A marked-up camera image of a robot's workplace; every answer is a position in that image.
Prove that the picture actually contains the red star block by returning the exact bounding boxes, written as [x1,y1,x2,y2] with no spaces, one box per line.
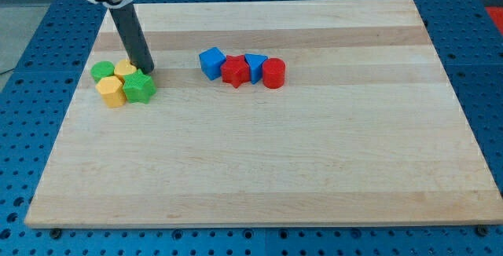
[221,55,251,88]

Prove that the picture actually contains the red cylinder block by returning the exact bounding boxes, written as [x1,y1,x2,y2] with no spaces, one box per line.
[263,58,286,89]

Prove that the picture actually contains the blue triangle block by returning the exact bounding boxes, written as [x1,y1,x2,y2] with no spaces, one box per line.
[244,53,268,84]

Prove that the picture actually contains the blue cube block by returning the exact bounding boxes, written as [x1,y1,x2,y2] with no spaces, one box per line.
[199,47,226,81]

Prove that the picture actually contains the green star block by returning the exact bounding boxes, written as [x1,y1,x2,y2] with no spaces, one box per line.
[123,70,156,104]

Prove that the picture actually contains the light wooden board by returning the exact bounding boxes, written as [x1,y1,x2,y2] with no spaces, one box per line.
[25,0,502,229]

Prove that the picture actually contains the yellow heart block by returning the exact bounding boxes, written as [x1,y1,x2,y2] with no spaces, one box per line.
[113,59,137,82]

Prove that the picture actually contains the yellow hexagon block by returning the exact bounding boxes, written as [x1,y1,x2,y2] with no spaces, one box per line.
[96,76,127,108]

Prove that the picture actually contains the green cylinder block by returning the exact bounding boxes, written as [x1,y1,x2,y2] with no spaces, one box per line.
[90,61,115,83]

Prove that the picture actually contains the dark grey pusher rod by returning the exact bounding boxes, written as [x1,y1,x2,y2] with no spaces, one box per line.
[108,3,155,74]

